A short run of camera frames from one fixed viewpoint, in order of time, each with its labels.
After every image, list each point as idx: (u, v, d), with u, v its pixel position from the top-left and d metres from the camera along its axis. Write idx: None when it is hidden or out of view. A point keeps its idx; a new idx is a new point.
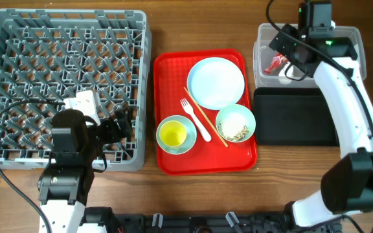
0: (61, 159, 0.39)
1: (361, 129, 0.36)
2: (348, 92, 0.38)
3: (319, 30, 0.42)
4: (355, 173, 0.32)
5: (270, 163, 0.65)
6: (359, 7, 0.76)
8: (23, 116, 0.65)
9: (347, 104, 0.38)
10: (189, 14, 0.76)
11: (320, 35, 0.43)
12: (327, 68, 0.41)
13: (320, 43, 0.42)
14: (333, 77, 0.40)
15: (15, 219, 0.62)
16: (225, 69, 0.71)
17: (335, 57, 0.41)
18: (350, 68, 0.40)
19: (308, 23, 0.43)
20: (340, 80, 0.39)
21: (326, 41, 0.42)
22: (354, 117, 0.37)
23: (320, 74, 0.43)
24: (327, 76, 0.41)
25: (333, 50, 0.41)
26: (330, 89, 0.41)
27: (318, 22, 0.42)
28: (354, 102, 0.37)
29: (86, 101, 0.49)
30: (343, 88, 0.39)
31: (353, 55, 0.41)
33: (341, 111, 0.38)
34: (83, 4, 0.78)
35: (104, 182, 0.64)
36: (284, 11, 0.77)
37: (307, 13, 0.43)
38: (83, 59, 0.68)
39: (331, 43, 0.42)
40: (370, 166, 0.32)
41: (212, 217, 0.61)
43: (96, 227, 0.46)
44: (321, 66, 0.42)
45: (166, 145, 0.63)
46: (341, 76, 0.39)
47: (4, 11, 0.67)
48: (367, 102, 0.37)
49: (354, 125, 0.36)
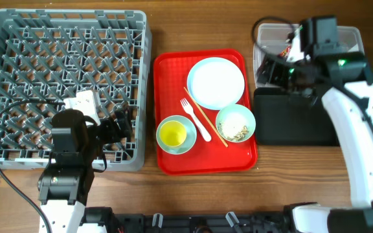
0: (61, 159, 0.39)
1: None
2: (363, 129, 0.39)
3: (326, 46, 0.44)
4: (370, 228, 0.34)
5: (270, 163, 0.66)
6: (359, 8, 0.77)
8: (23, 116, 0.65)
9: (361, 145, 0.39)
10: (189, 15, 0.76)
11: (327, 50, 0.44)
12: (340, 98, 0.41)
13: (331, 62, 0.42)
14: (347, 110, 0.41)
15: (15, 219, 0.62)
16: (225, 69, 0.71)
17: (347, 83, 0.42)
18: (364, 97, 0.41)
19: (311, 41, 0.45)
20: (354, 116, 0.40)
21: (339, 61, 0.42)
22: (368, 162, 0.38)
23: (330, 99, 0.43)
24: (340, 109, 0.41)
25: (344, 70, 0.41)
26: (342, 122, 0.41)
27: (324, 38, 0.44)
28: (368, 143, 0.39)
29: (86, 101, 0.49)
30: (358, 125, 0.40)
31: (367, 78, 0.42)
33: (354, 151, 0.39)
34: (83, 5, 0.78)
35: (104, 182, 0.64)
36: (284, 11, 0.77)
37: (310, 30, 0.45)
38: (83, 59, 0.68)
39: (344, 62, 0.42)
40: None
41: (212, 217, 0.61)
43: (95, 227, 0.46)
44: (333, 96, 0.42)
45: (166, 145, 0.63)
46: (354, 109, 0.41)
47: (4, 11, 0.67)
48: None
49: (369, 171, 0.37)
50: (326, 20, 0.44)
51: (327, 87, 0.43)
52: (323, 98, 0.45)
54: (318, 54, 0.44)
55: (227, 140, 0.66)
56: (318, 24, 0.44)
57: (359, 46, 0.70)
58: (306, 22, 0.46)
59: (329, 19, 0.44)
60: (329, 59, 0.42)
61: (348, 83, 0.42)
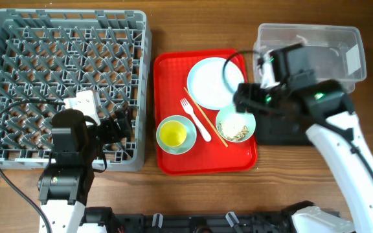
0: (61, 159, 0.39)
1: None
2: (355, 162, 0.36)
3: (300, 76, 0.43)
4: None
5: (270, 163, 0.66)
6: (359, 8, 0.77)
8: (23, 116, 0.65)
9: (353, 178, 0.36)
10: (189, 15, 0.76)
11: (301, 81, 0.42)
12: (325, 133, 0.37)
13: (309, 97, 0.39)
14: (334, 144, 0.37)
15: (15, 219, 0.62)
16: (225, 70, 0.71)
17: (328, 117, 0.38)
18: (348, 128, 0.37)
19: (283, 72, 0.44)
20: (344, 151, 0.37)
21: (316, 94, 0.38)
22: (365, 195, 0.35)
23: (319, 138, 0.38)
24: (329, 145, 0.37)
25: (324, 103, 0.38)
26: (335, 159, 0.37)
27: (296, 70, 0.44)
28: (361, 177, 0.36)
29: (86, 101, 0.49)
30: (350, 158, 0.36)
31: (348, 108, 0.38)
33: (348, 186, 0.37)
34: (83, 5, 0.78)
35: (103, 182, 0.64)
36: (284, 11, 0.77)
37: (282, 62, 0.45)
38: (83, 59, 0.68)
39: (322, 95, 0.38)
40: None
41: (212, 217, 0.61)
43: (95, 227, 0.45)
44: (318, 133, 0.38)
45: (166, 145, 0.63)
46: (342, 142, 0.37)
47: (4, 11, 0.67)
48: None
49: (368, 204, 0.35)
50: (293, 52, 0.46)
51: (307, 123, 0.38)
52: (309, 131, 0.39)
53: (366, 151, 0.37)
54: (294, 86, 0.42)
55: (227, 140, 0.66)
56: (291, 56, 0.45)
57: (359, 46, 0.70)
58: (277, 53, 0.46)
59: (297, 53, 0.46)
60: (305, 92, 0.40)
61: (329, 118, 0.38)
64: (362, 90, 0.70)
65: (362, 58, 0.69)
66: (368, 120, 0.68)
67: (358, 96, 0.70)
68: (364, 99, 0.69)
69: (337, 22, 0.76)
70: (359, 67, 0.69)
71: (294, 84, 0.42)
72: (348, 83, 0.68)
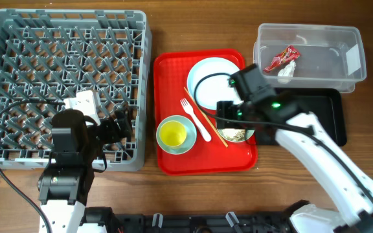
0: (61, 159, 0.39)
1: (351, 193, 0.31)
2: (320, 152, 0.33)
3: (261, 94, 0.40)
4: None
5: (270, 163, 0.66)
6: (359, 8, 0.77)
8: (23, 116, 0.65)
9: (323, 167, 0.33)
10: (189, 14, 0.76)
11: (262, 99, 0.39)
12: (287, 133, 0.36)
13: (268, 107, 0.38)
14: (298, 141, 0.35)
15: (15, 219, 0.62)
16: (225, 69, 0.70)
17: (289, 120, 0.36)
18: (309, 125, 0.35)
19: (246, 90, 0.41)
20: (307, 143, 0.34)
21: (274, 104, 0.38)
22: (339, 180, 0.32)
23: (285, 139, 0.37)
24: (292, 142, 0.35)
25: (282, 112, 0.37)
26: (302, 155, 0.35)
27: (255, 87, 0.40)
28: (327, 164, 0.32)
29: (86, 101, 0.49)
30: (314, 150, 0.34)
31: (304, 110, 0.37)
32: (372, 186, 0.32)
33: (321, 177, 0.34)
34: (83, 5, 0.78)
35: (103, 182, 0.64)
36: (284, 11, 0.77)
37: (241, 83, 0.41)
38: (83, 59, 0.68)
39: (279, 105, 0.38)
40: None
41: (212, 217, 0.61)
43: (95, 227, 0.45)
44: (282, 133, 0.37)
45: (166, 145, 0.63)
46: (306, 138, 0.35)
47: (4, 11, 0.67)
48: (341, 157, 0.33)
49: (342, 188, 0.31)
50: (252, 72, 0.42)
51: (274, 130, 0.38)
52: (276, 137, 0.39)
53: (331, 141, 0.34)
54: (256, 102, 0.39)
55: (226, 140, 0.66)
56: (249, 75, 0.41)
57: (358, 46, 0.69)
58: (236, 75, 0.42)
59: (255, 70, 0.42)
60: (263, 107, 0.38)
61: (284, 129, 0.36)
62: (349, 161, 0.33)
64: (362, 90, 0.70)
65: (361, 57, 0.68)
66: (368, 120, 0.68)
67: (357, 96, 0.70)
68: (364, 99, 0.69)
69: (337, 22, 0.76)
70: (359, 67, 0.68)
71: (255, 103, 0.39)
72: (348, 83, 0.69)
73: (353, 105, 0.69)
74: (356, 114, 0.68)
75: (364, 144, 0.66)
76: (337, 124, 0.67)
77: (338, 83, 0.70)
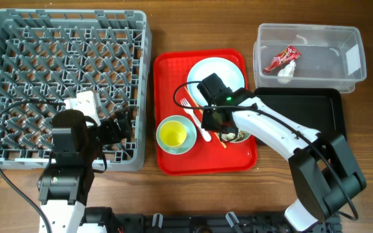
0: (61, 159, 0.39)
1: (287, 138, 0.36)
2: (263, 119, 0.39)
3: (221, 94, 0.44)
4: (306, 174, 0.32)
5: (270, 163, 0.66)
6: (359, 8, 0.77)
8: (23, 116, 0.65)
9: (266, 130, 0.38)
10: (189, 14, 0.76)
11: (221, 98, 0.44)
12: (237, 114, 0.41)
13: (223, 101, 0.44)
14: (245, 117, 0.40)
15: (15, 219, 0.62)
16: (225, 69, 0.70)
17: (241, 103, 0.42)
18: (252, 103, 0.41)
19: (210, 95, 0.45)
20: (252, 116, 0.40)
21: (226, 98, 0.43)
22: (278, 134, 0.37)
23: (240, 122, 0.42)
24: (243, 121, 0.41)
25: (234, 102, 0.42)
26: (252, 127, 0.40)
27: (217, 90, 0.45)
28: (269, 125, 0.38)
29: (86, 101, 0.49)
30: (257, 118, 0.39)
31: (251, 95, 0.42)
32: (306, 129, 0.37)
33: (269, 140, 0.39)
34: (83, 4, 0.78)
35: (103, 182, 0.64)
36: (284, 11, 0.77)
37: (206, 89, 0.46)
38: (83, 59, 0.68)
39: (230, 98, 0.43)
40: (312, 162, 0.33)
41: (212, 217, 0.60)
43: (95, 227, 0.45)
44: (235, 117, 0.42)
45: (166, 145, 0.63)
46: (252, 113, 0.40)
47: (4, 11, 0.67)
48: (276, 116, 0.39)
49: (280, 138, 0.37)
50: (211, 79, 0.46)
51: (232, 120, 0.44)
52: (236, 124, 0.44)
53: (271, 109, 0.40)
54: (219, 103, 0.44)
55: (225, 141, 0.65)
56: (210, 82, 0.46)
57: (358, 46, 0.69)
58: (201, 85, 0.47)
59: (214, 76, 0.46)
60: (221, 103, 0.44)
61: (236, 110, 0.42)
62: (285, 119, 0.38)
64: (362, 90, 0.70)
65: (361, 57, 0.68)
66: (368, 120, 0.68)
67: (357, 96, 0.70)
68: (364, 99, 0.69)
69: (337, 22, 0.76)
70: (359, 67, 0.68)
71: (216, 104, 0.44)
72: (348, 83, 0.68)
73: (353, 105, 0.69)
74: (357, 114, 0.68)
75: (364, 143, 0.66)
76: (337, 124, 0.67)
77: (338, 84, 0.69)
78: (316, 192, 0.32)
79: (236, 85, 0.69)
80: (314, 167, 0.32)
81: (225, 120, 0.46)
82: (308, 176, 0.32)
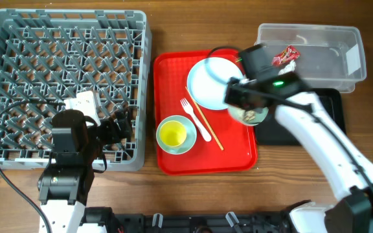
0: (61, 159, 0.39)
1: (344, 168, 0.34)
2: (318, 129, 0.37)
3: (265, 72, 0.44)
4: (356, 217, 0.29)
5: (270, 163, 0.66)
6: (359, 8, 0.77)
8: (23, 116, 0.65)
9: (320, 144, 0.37)
10: (189, 14, 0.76)
11: (265, 75, 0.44)
12: (287, 110, 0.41)
13: (270, 85, 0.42)
14: (298, 118, 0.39)
15: (15, 219, 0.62)
16: (225, 69, 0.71)
17: (291, 97, 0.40)
18: (309, 103, 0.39)
19: (252, 69, 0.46)
20: (305, 119, 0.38)
21: (276, 82, 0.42)
22: (332, 155, 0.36)
23: (287, 118, 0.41)
24: (293, 120, 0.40)
25: (285, 90, 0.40)
26: (300, 131, 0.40)
27: (259, 65, 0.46)
28: (324, 138, 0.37)
29: (86, 101, 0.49)
30: (311, 126, 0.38)
31: (305, 88, 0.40)
32: (366, 164, 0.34)
33: (317, 152, 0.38)
34: (83, 4, 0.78)
35: (104, 182, 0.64)
36: (284, 11, 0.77)
37: (248, 61, 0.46)
38: (83, 59, 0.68)
39: (282, 83, 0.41)
40: (367, 206, 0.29)
41: (212, 217, 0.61)
43: (96, 226, 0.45)
44: (284, 111, 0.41)
45: (166, 145, 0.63)
46: (305, 115, 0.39)
47: (4, 11, 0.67)
48: (336, 133, 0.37)
49: (335, 165, 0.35)
50: (256, 51, 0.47)
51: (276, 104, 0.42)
52: (279, 115, 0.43)
53: (329, 120, 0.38)
54: (261, 81, 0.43)
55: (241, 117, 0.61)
56: (254, 55, 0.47)
57: (358, 46, 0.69)
58: (241, 54, 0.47)
59: (260, 50, 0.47)
60: (269, 87, 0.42)
61: (286, 107, 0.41)
62: (345, 141, 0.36)
64: (363, 90, 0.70)
65: (362, 57, 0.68)
66: (368, 120, 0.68)
67: (358, 96, 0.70)
68: (364, 99, 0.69)
69: (337, 22, 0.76)
70: (359, 67, 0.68)
71: (260, 82, 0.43)
72: (348, 83, 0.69)
73: (353, 105, 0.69)
74: (357, 114, 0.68)
75: (364, 144, 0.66)
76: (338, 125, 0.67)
77: (337, 84, 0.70)
78: None
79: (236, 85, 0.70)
80: (366, 214, 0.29)
81: (264, 104, 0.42)
82: (358, 219, 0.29)
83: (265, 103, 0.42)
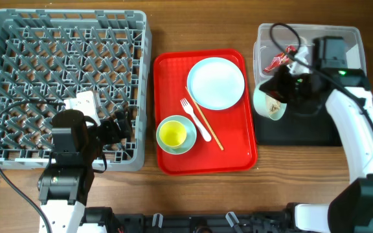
0: (61, 159, 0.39)
1: (372, 156, 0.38)
2: (361, 120, 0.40)
3: (331, 62, 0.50)
4: (363, 197, 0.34)
5: (270, 163, 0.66)
6: (359, 8, 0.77)
8: (23, 116, 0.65)
9: (359, 131, 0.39)
10: (189, 14, 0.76)
11: (333, 65, 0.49)
12: (340, 96, 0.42)
13: (334, 72, 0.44)
14: (346, 105, 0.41)
15: (15, 219, 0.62)
16: (225, 69, 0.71)
17: (348, 87, 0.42)
18: (362, 98, 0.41)
19: (322, 55, 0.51)
20: (353, 109, 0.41)
21: (340, 70, 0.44)
22: (366, 145, 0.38)
23: (335, 103, 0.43)
24: (340, 104, 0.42)
25: (346, 80, 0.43)
26: (342, 116, 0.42)
27: (331, 55, 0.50)
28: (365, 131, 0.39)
29: (86, 101, 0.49)
30: (353, 115, 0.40)
31: (365, 86, 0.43)
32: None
33: (350, 138, 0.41)
34: (83, 4, 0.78)
35: (104, 182, 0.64)
36: (284, 11, 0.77)
37: (320, 47, 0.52)
38: (83, 59, 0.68)
39: (344, 72, 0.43)
40: None
41: (212, 217, 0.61)
43: (95, 226, 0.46)
44: (335, 96, 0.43)
45: (166, 145, 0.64)
46: (353, 104, 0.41)
47: (4, 11, 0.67)
48: None
49: (364, 153, 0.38)
50: (335, 41, 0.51)
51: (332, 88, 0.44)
52: (327, 100, 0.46)
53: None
54: (325, 66, 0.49)
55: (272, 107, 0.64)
56: (331, 44, 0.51)
57: (359, 46, 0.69)
58: (319, 39, 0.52)
59: (339, 41, 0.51)
60: (333, 72, 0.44)
61: (339, 92, 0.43)
62: None
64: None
65: (362, 57, 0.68)
66: None
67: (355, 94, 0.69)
68: None
69: (337, 22, 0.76)
70: (359, 67, 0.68)
71: (326, 66, 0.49)
72: None
73: None
74: None
75: None
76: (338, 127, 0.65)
77: None
78: (355, 217, 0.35)
79: (236, 85, 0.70)
80: None
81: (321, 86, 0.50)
82: (364, 200, 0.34)
83: (321, 85, 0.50)
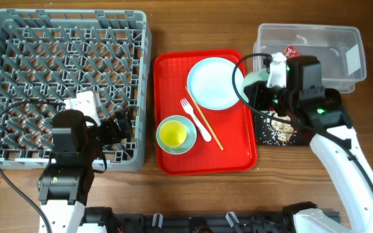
0: (61, 159, 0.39)
1: (371, 211, 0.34)
2: (351, 168, 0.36)
3: (311, 94, 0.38)
4: None
5: (270, 163, 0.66)
6: (359, 7, 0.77)
8: (23, 116, 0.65)
9: (354, 189, 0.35)
10: (189, 15, 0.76)
11: (311, 108, 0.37)
12: (323, 140, 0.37)
13: (311, 111, 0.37)
14: (332, 151, 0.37)
15: (15, 219, 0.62)
16: (224, 69, 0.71)
17: (328, 128, 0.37)
18: (346, 138, 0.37)
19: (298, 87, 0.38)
20: (340, 153, 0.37)
21: (318, 110, 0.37)
22: (361, 197, 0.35)
23: (318, 147, 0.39)
24: (326, 151, 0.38)
25: (324, 120, 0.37)
26: (330, 163, 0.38)
27: (309, 85, 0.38)
28: (361, 199, 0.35)
29: (86, 101, 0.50)
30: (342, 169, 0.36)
31: (347, 123, 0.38)
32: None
33: (343, 189, 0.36)
34: (83, 4, 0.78)
35: (104, 182, 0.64)
36: (284, 11, 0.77)
37: (296, 74, 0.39)
38: (83, 59, 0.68)
39: (323, 111, 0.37)
40: None
41: (212, 217, 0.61)
43: (95, 227, 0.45)
44: (319, 140, 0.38)
45: (166, 145, 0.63)
46: (340, 148, 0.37)
47: (4, 11, 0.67)
48: (372, 180, 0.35)
49: (364, 208, 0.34)
50: (311, 65, 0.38)
51: (311, 133, 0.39)
52: (311, 143, 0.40)
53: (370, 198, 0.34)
54: (303, 101, 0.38)
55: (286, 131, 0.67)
56: (310, 74, 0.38)
57: (358, 46, 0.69)
58: (294, 64, 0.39)
59: (316, 66, 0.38)
60: (309, 111, 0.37)
61: (321, 136, 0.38)
62: None
64: (372, 91, 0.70)
65: (362, 57, 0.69)
66: (368, 120, 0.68)
67: None
68: (369, 99, 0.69)
69: (337, 22, 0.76)
70: (359, 67, 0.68)
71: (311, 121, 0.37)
72: (348, 83, 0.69)
73: (368, 105, 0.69)
74: (366, 116, 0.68)
75: (363, 142, 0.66)
76: None
77: (337, 84, 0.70)
78: None
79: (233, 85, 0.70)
80: None
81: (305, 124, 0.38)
82: None
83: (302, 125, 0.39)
